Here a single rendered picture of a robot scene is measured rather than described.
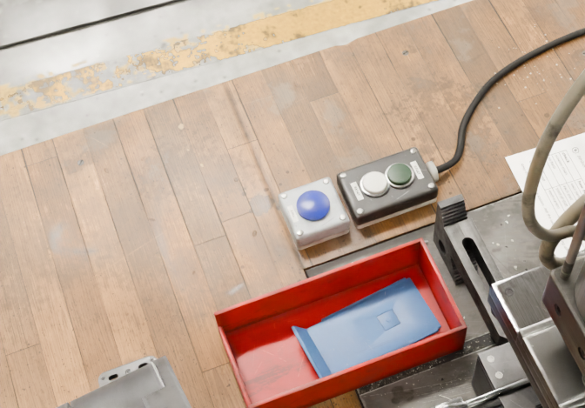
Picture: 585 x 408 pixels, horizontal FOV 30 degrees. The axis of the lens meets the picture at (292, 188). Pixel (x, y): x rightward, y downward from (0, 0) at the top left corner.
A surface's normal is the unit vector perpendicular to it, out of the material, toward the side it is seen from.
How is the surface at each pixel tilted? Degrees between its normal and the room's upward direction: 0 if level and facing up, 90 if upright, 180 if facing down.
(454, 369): 0
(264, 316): 90
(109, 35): 0
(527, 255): 0
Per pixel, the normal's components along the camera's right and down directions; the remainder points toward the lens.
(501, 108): -0.06, -0.52
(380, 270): 0.35, 0.79
